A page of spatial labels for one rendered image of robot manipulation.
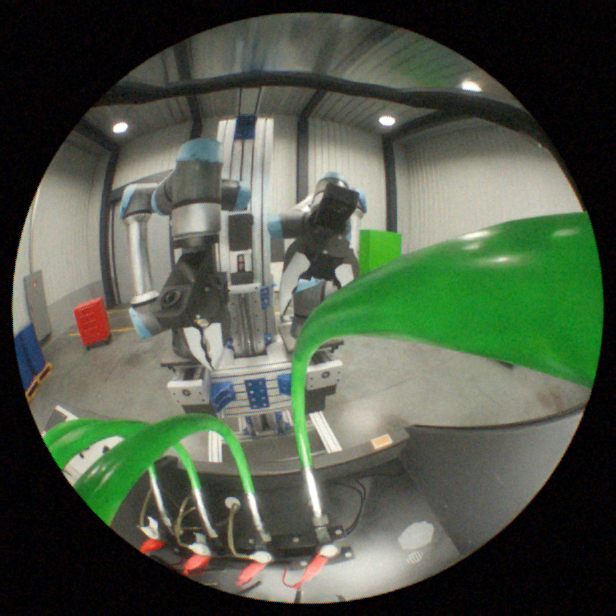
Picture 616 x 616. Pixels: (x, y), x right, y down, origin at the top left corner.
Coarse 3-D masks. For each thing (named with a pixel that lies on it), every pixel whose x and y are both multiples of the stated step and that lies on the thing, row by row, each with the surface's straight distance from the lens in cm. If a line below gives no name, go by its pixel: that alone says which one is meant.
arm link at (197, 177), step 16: (192, 144) 31; (208, 144) 31; (176, 160) 33; (192, 160) 30; (208, 160) 30; (176, 176) 31; (192, 176) 29; (208, 176) 29; (176, 192) 30; (192, 192) 28; (208, 192) 28
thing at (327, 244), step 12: (312, 216) 38; (312, 228) 33; (324, 228) 32; (312, 240) 30; (324, 240) 31; (336, 240) 32; (324, 252) 29; (336, 252) 30; (348, 252) 31; (312, 264) 32; (324, 264) 32; (336, 264) 31; (312, 276) 34; (324, 276) 34
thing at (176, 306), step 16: (192, 256) 28; (208, 256) 27; (176, 272) 26; (192, 272) 24; (208, 272) 27; (176, 288) 22; (192, 288) 22; (160, 304) 22; (176, 304) 21; (192, 304) 22; (160, 320) 22; (176, 320) 21; (192, 320) 21
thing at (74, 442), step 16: (80, 432) 16; (96, 432) 17; (112, 432) 18; (128, 432) 20; (64, 448) 15; (80, 448) 16; (176, 448) 28; (64, 464) 15; (192, 464) 31; (192, 480) 32; (208, 512) 34; (208, 528) 35
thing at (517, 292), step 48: (480, 240) 2; (528, 240) 2; (576, 240) 2; (384, 288) 3; (432, 288) 2; (480, 288) 2; (528, 288) 2; (576, 288) 2; (336, 336) 6; (384, 336) 4; (432, 336) 2; (480, 336) 2; (528, 336) 2; (576, 336) 2
